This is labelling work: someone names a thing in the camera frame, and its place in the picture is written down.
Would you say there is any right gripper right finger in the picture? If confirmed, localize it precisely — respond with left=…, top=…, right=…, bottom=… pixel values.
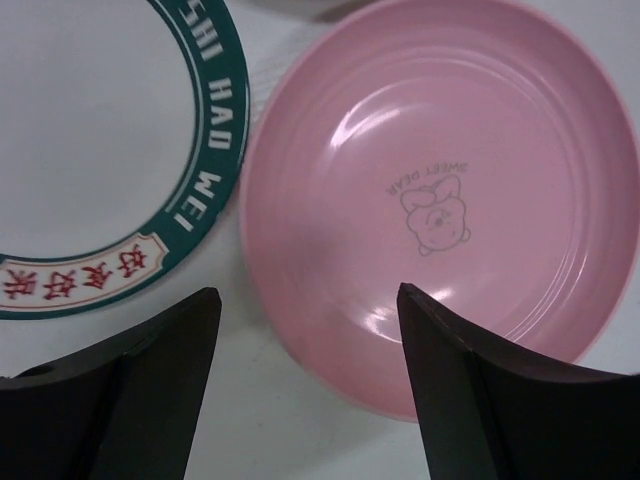
left=397, top=283, right=639, bottom=479

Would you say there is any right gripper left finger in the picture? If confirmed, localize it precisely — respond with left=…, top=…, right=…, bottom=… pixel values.
left=1, top=287, right=222, bottom=479

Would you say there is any pink plate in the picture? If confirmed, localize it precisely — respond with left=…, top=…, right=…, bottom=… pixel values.
left=240, top=1, right=639, bottom=422

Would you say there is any green rimmed plate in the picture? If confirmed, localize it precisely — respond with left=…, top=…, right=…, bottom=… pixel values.
left=1, top=1, right=250, bottom=320

